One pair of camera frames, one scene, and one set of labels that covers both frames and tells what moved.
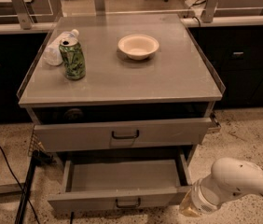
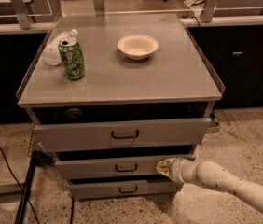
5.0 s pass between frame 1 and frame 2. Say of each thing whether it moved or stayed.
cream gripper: moved
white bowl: stayed
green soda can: stayed
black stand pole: stayed
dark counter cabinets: stayed
